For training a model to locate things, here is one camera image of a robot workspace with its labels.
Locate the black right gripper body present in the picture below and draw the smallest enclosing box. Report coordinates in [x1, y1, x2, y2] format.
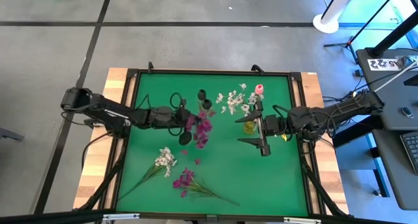
[255, 101, 290, 157]

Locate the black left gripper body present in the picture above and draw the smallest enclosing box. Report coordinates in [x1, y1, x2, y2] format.
[170, 99, 194, 146]

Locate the purple flower bunch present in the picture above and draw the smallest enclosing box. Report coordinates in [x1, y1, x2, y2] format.
[172, 167, 241, 207]
[184, 108, 217, 150]

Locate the white blossom spray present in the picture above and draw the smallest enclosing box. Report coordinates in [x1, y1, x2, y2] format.
[215, 82, 266, 118]
[118, 146, 178, 200]

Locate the amber glass bottle vase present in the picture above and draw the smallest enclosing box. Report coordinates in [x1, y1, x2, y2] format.
[242, 119, 259, 135]

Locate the silver aluminium profile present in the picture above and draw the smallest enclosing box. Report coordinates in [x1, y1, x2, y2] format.
[283, 217, 323, 224]
[102, 213, 140, 221]

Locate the thin black tripod stand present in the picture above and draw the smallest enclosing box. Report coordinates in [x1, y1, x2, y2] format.
[323, 0, 403, 77]

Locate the white floor-standing pole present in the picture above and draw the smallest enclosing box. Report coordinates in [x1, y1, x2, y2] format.
[312, 0, 360, 35]

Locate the white printed label card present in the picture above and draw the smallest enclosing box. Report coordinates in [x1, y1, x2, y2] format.
[366, 57, 401, 72]

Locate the grey side desk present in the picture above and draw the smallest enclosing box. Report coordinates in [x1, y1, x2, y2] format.
[355, 47, 418, 131]

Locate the grey keyboard desk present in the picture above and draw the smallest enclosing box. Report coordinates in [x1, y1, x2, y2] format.
[372, 128, 418, 211]

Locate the black keyboard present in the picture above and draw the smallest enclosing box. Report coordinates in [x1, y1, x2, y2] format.
[399, 130, 418, 176]

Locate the grey furniture foot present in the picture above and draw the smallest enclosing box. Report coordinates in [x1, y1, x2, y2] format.
[0, 127, 25, 142]

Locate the black aluminium table frame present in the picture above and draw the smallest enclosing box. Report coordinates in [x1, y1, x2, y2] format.
[73, 65, 350, 224]

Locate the white cable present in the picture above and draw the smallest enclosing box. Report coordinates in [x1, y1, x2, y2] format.
[370, 59, 418, 95]

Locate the thick black stand post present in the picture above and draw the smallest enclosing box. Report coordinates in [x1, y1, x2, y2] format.
[368, 8, 418, 59]

